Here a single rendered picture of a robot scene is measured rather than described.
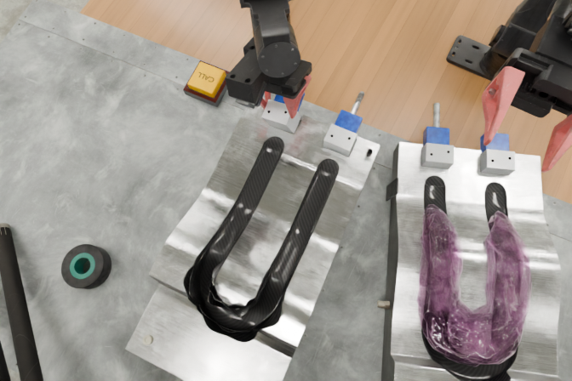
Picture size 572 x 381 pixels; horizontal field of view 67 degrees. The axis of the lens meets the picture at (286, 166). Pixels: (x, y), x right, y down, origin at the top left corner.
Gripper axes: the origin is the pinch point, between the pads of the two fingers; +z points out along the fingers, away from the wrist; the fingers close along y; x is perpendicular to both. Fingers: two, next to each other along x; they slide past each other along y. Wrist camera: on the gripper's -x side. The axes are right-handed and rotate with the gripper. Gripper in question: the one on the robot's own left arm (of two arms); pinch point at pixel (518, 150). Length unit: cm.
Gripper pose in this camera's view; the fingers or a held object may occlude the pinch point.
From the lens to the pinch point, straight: 51.7
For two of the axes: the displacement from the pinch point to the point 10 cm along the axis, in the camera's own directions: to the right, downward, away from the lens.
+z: -4.9, 8.4, -2.3
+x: 0.6, 2.9, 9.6
